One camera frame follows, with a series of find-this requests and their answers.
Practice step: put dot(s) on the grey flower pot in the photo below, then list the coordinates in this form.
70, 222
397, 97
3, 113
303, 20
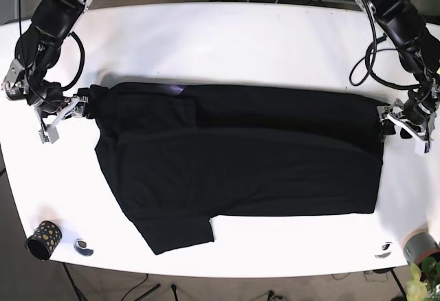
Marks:
419, 245

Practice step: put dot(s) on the silver table grommet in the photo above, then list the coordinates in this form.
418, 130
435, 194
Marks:
81, 247
385, 250

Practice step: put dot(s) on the right silver table grommet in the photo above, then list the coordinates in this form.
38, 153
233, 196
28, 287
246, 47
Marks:
385, 250

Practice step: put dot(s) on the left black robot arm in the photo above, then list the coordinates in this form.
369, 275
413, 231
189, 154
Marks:
400, 22

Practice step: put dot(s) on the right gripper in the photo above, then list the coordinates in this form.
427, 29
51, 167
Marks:
73, 107

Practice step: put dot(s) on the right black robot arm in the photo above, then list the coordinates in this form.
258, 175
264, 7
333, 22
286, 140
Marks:
38, 50

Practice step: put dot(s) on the left silver table grommet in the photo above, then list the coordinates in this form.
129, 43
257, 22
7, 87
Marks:
81, 247

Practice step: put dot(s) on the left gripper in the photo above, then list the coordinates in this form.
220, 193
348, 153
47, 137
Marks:
414, 123

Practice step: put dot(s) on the black gold-dotted cup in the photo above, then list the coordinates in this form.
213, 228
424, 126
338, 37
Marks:
44, 240

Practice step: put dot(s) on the green potted plant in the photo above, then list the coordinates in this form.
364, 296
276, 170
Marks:
424, 281

